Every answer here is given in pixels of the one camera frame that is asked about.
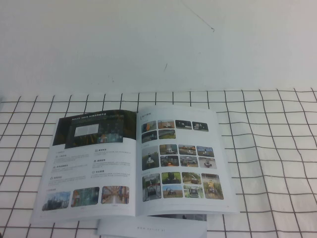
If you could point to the AgileX catalogue book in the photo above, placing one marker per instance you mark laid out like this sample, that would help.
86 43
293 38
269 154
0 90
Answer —
111 161

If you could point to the white black-grid tablecloth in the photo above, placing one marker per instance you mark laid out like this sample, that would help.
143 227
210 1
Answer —
260 148

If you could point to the AgileX classroom cover brochure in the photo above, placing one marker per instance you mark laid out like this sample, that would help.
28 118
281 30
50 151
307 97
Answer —
148 226

